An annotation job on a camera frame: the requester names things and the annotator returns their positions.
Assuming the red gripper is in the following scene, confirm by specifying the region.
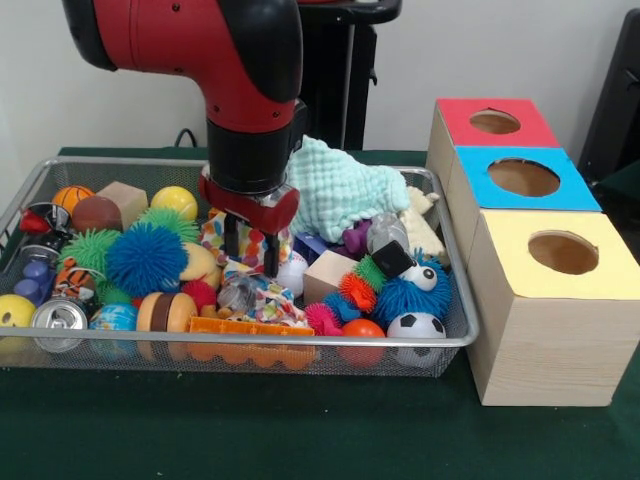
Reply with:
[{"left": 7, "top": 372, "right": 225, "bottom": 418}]
[{"left": 198, "top": 172, "right": 301, "bottom": 278}]

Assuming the colourful printed packet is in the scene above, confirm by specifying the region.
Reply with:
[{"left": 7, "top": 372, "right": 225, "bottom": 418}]
[{"left": 200, "top": 208, "right": 293, "bottom": 273}]

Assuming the mint green cloth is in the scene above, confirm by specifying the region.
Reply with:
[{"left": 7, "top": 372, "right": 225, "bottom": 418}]
[{"left": 285, "top": 137, "right": 411, "bottom": 244}]

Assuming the small wooden block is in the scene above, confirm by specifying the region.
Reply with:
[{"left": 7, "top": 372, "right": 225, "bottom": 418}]
[
  {"left": 302, "top": 250, "right": 359, "bottom": 306},
  {"left": 97, "top": 181, "right": 149, "bottom": 229}
]

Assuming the clear mesh bin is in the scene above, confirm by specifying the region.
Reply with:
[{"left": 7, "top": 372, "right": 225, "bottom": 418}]
[{"left": 0, "top": 156, "right": 479, "bottom": 379}]

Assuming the wooden box with three holes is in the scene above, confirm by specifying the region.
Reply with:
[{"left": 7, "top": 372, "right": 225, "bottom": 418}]
[{"left": 425, "top": 97, "right": 640, "bottom": 408}]

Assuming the orange plastic toy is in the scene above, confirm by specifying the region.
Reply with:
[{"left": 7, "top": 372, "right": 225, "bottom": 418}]
[{"left": 188, "top": 316, "right": 319, "bottom": 371}]

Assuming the plain yellow ball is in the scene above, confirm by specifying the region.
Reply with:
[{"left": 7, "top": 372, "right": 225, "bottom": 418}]
[{"left": 150, "top": 186, "right": 199, "bottom": 223}]

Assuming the brown burger toy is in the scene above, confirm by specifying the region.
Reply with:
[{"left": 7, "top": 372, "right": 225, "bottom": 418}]
[{"left": 136, "top": 291, "right": 199, "bottom": 335}]

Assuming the large blue spiky ball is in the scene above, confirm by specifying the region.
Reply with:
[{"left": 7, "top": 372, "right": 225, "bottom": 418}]
[{"left": 105, "top": 222, "right": 189, "bottom": 299}]

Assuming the small blue spiky ball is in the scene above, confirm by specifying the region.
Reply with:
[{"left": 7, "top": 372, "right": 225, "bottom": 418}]
[{"left": 372, "top": 255, "right": 453, "bottom": 327}]

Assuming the small soccer ball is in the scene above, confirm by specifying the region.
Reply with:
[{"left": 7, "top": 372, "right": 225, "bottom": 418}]
[{"left": 387, "top": 311, "right": 446, "bottom": 369}]

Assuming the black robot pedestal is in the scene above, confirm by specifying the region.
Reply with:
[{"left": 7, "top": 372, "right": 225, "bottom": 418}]
[{"left": 300, "top": 20, "right": 379, "bottom": 151}]

